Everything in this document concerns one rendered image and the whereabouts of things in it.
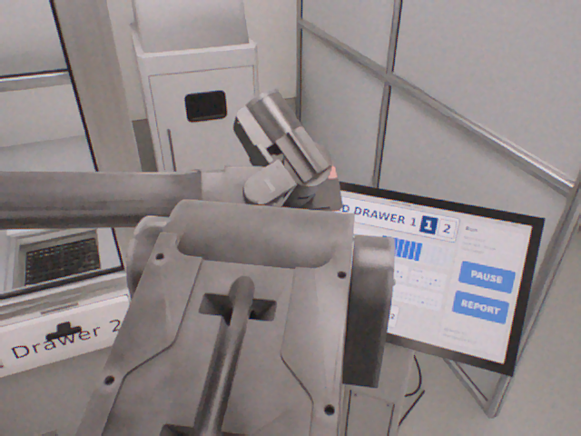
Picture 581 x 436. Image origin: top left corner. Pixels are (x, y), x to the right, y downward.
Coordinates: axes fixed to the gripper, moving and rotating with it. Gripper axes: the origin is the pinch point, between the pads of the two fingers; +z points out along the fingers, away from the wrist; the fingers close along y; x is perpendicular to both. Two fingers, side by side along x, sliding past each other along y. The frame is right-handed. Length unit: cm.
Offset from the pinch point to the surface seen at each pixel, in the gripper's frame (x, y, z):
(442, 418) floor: 65, -70, 120
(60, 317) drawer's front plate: 9, 46, 46
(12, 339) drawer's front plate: 12, 56, 47
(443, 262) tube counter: 11.3, -33.8, 19.6
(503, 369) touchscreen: 33, -40, 18
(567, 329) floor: 43, -148, 140
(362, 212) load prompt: -2.0, -21.0, 25.0
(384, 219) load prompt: 0.5, -24.8, 23.4
